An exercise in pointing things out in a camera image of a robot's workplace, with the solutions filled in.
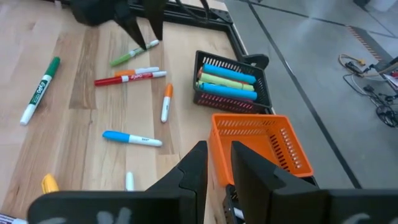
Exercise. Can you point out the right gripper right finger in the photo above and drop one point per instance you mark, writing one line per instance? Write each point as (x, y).
(255, 186)

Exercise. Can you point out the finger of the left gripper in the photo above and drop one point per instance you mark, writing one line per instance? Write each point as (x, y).
(155, 15)
(129, 21)

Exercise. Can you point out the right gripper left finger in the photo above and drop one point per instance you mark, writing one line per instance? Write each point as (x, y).
(194, 174)

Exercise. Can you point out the light green cap marker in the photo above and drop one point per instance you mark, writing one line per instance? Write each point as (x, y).
(124, 59)

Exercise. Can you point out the orange cap white marker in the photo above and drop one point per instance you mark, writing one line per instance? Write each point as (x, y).
(166, 109)

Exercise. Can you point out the green highlighter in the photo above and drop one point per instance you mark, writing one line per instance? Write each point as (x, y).
(227, 81)

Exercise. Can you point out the green whiteboard marker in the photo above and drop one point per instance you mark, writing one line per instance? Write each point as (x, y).
(38, 93)

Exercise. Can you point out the orange plastic mesh basket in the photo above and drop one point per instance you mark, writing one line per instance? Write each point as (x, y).
(220, 155)

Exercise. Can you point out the orange slim marker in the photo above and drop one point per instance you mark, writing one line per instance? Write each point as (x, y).
(124, 73)

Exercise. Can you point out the red whiteboard marker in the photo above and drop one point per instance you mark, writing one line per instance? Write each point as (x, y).
(109, 81)

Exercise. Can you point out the pink cap white marker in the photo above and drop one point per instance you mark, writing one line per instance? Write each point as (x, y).
(129, 182)

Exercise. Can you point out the blue cap white marker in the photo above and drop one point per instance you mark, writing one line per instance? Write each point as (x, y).
(115, 136)

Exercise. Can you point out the yellow cap white marker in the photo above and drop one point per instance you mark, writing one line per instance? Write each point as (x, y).
(49, 185)

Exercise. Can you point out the black frame clamp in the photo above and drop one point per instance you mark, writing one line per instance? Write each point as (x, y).
(255, 60)

